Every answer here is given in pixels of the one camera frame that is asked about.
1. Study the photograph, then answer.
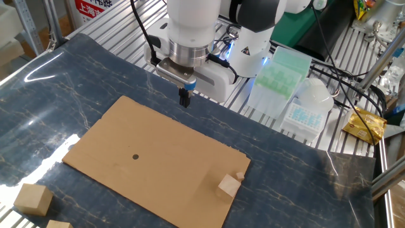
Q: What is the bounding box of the thin black cable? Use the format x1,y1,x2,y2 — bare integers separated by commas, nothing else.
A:
311,0,378,145

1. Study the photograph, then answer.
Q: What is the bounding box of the white blue pipette tip rack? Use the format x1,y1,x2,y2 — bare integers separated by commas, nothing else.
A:
280,97,330,143

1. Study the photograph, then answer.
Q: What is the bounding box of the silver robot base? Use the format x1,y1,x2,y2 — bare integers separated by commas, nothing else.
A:
351,0,405,44

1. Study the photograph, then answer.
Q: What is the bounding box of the dark blue marble mat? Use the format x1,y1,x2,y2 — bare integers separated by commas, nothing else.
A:
0,33,377,228

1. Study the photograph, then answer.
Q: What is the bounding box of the medium light wooden block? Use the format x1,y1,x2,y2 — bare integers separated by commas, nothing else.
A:
216,173,242,200

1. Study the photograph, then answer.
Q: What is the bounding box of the red white sign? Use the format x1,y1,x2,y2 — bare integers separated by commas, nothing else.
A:
74,0,114,25

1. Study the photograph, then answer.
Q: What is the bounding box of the green pipette tip box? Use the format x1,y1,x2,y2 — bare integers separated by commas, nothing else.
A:
246,46,313,120

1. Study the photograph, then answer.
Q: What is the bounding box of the white foam box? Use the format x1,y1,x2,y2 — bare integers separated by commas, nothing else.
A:
0,1,25,49

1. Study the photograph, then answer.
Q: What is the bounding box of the grey metal shelf upright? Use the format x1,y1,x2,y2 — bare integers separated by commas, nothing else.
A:
12,0,45,56

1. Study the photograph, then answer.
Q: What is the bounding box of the white plastic bowl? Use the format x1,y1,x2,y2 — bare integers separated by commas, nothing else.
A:
296,77,335,113

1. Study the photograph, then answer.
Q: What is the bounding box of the yellow snack bag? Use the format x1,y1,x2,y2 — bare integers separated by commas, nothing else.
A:
353,0,380,21

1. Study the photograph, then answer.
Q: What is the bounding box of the black camera cable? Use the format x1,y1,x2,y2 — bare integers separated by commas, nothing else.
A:
130,0,161,67

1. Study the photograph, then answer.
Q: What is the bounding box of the green board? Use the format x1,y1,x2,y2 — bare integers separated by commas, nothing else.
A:
270,0,336,48

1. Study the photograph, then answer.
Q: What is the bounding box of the black bag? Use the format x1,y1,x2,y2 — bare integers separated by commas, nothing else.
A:
296,0,356,63

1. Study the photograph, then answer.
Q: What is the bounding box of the thick black cable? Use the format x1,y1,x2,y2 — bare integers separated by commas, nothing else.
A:
309,63,387,117

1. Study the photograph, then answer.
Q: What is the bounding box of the large wooden block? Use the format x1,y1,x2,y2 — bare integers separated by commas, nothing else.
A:
46,219,74,228
13,183,54,217

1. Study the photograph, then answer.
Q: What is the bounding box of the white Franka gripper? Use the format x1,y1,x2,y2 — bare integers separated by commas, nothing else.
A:
144,18,237,108

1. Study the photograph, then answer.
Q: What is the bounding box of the aluminium frame bar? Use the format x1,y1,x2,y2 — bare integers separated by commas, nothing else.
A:
371,158,405,202

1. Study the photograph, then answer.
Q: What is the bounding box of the gold snack packet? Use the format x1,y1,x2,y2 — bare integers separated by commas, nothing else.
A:
341,106,388,146

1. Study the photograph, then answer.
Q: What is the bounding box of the slanted aluminium post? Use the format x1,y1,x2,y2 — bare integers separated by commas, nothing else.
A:
357,27,405,92

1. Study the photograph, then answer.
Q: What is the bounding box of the brown cardboard sheet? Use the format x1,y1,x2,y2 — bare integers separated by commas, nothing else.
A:
62,95,252,228

